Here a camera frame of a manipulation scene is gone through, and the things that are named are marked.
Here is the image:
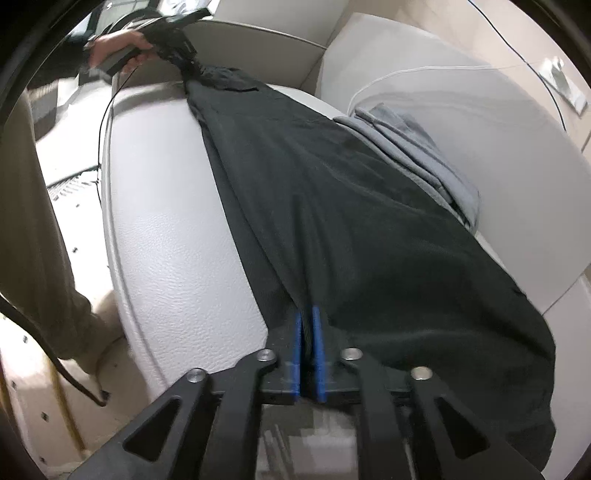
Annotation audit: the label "person's left hand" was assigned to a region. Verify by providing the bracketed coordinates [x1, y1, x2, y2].
[87, 29, 156, 70]

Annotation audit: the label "black white patterned mat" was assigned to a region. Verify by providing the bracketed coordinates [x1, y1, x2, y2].
[46, 168, 103, 205]

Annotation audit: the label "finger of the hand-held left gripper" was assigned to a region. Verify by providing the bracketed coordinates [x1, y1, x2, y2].
[159, 45, 202, 75]

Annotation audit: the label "thin black cable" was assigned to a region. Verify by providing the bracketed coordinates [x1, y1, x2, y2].
[96, 60, 139, 204]

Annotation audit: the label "person's khaki trouser leg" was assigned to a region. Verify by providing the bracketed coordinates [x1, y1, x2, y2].
[0, 88, 114, 376]

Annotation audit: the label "white wall outlet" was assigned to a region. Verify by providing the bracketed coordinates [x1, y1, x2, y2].
[538, 55, 590, 114]

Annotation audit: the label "blue cable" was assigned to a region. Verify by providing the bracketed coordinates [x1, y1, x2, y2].
[485, 13, 570, 136]

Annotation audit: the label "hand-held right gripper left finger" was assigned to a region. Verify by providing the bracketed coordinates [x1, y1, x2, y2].
[69, 308, 304, 480]

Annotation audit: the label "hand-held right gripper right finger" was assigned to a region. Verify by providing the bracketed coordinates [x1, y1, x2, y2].
[310, 305, 548, 480]

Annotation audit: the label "light grey armchair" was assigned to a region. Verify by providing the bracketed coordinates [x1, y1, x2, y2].
[99, 0, 591, 407]

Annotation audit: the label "black pants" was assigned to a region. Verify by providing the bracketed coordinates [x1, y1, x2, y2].
[182, 59, 558, 469]

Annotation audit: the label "grey folded pants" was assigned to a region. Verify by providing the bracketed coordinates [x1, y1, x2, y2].
[333, 104, 481, 232]

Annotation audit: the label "white cable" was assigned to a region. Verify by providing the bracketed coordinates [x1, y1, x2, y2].
[348, 64, 548, 114]

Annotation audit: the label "thick black cable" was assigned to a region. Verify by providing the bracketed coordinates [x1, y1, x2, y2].
[0, 298, 110, 408]

